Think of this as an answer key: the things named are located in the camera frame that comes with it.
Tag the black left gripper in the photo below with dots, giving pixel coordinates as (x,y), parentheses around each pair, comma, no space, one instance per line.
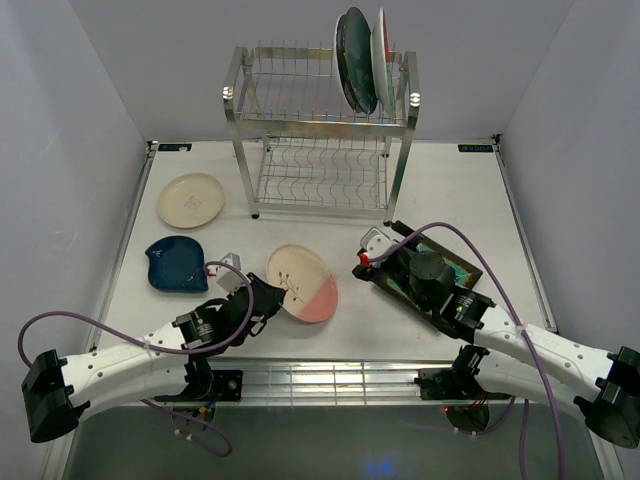
(277,292)

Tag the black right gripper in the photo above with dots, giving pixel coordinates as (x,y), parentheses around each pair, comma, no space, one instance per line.
(376,274)

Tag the green square plate dark rim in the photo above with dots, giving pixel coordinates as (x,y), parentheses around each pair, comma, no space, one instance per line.
(460,265)

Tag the cream and pink plate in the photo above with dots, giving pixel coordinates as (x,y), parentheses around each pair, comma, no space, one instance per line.
(311,289)

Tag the red and teal floral plate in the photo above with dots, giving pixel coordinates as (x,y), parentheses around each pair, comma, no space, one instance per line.
(382,64)

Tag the white plate green red rim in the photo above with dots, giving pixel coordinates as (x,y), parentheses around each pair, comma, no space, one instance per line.
(339,65)

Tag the dark teal floral plate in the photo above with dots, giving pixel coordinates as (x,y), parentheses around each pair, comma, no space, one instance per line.
(357,53)

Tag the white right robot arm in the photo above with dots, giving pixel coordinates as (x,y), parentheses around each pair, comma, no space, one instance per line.
(505,357)

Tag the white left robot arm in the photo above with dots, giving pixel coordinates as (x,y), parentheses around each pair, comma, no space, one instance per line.
(170,364)

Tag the dark blue leaf-shaped dish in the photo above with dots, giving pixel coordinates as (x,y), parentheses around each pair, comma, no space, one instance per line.
(177,264)

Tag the two-tier steel dish rack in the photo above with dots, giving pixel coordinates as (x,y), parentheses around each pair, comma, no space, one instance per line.
(299,146)

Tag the cream round plate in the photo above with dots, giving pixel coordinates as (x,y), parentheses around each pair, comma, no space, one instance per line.
(191,200)

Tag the right corner table label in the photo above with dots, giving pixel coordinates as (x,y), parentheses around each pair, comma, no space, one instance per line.
(475,148)

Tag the corner table label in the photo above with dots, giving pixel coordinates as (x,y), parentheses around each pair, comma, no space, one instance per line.
(174,147)
(475,148)

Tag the left corner table label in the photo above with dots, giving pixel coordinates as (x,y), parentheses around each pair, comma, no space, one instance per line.
(174,147)

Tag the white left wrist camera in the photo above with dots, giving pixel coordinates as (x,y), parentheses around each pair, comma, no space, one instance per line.
(227,272)

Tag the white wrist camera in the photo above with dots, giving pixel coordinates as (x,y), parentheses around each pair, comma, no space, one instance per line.
(374,244)
(227,272)

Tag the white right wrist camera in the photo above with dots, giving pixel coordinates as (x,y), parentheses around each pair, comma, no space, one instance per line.
(374,244)

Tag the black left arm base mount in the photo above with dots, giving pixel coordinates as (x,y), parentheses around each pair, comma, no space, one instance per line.
(225,386)

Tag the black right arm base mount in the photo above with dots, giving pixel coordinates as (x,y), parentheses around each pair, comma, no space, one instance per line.
(447,384)

